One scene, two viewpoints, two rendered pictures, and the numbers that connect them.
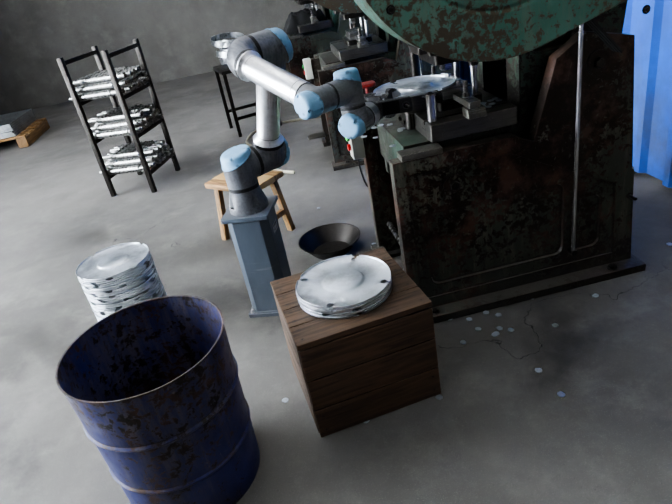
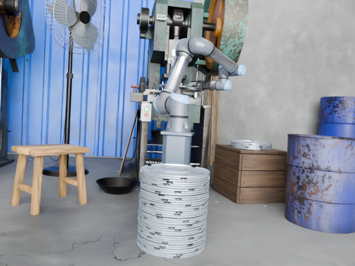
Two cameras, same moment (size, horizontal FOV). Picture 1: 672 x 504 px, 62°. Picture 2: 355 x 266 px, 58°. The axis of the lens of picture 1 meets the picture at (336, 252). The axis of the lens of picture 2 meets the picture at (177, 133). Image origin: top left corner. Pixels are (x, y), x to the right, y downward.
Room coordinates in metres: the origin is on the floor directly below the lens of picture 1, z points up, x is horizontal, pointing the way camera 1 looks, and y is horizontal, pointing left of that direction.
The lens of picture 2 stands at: (2.16, 2.22, 0.54)
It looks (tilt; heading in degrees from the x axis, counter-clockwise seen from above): 3 degrees down; 265
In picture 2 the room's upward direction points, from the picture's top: 4 degrees clockwise
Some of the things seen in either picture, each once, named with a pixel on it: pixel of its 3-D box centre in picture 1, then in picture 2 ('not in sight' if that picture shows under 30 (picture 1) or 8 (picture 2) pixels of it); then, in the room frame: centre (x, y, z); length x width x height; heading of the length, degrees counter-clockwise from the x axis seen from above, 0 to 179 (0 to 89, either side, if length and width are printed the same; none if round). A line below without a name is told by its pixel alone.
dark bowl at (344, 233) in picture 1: (330, 243); (117, 186); (2.36, 0.02, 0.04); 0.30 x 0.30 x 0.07
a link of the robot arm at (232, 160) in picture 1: (240, 166); (178, 104); (1.99, 0.29, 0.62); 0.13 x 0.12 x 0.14; 126
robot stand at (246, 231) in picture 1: (263, 257); (175, 168); (1.99, 0.29, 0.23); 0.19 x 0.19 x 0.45; 78
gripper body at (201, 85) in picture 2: (375, 108); (203, 85); (1.77, -0.21, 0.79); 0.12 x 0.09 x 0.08; 147
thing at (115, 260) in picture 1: (113, 260); (175, 170); (2.04, 0.89, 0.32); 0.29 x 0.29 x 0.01
